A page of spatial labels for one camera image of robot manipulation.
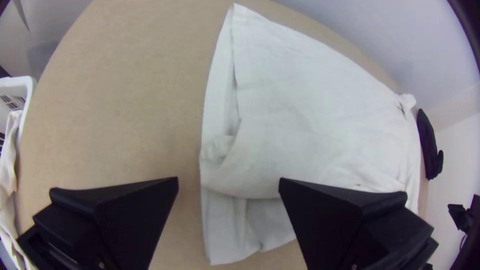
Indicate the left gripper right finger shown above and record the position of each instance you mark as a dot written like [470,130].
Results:
[337,225]

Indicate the white laundry basket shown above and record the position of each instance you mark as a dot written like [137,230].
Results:
[15,88]

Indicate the dark garment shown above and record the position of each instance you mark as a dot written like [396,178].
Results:
[427,142]

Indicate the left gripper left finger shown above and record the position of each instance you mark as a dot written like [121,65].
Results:
[112,221]

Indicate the white t-shirt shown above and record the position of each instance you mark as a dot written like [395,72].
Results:
[300,112]

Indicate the heap of clothes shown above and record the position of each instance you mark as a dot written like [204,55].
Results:
[7,168]

